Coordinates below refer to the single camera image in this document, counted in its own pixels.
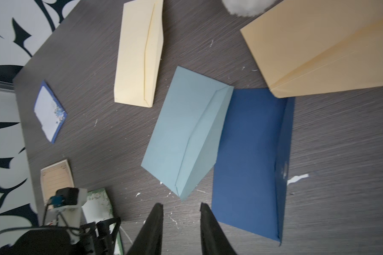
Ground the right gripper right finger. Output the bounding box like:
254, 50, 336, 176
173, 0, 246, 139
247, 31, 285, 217
200, 203, 237, 255

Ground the dark blue envelope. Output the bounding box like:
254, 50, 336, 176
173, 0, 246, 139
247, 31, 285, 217
212, 89, 295, 242

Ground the tan yellow envelope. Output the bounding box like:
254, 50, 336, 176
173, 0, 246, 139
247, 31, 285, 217
241, 1, 383, 98

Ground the pale yellow envelope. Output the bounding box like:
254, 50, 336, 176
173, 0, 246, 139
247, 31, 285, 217
114, 0, 164, 108

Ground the white green-bordered letter paper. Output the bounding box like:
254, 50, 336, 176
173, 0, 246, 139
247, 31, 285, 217
81, 187, 125, 255

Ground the white teddy bear pink shirt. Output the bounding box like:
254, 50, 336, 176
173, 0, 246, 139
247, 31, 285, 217
222, 0, 276, 17

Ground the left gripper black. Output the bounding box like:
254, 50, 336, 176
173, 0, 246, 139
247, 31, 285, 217
76, 217, 121, 255

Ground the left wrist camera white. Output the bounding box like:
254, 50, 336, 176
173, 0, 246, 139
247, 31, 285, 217
42, 188, 88, 242

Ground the light blue envelope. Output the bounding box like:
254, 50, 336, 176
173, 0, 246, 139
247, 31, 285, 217
141, 67, 234, 201

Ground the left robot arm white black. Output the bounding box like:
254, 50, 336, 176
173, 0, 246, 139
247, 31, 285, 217
0, 217, 121, 255

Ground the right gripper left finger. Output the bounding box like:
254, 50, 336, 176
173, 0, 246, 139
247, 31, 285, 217
127, 203, 164, 255

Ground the cream letter paper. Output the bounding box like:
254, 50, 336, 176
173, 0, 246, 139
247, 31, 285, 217
40, 159, 75, 204

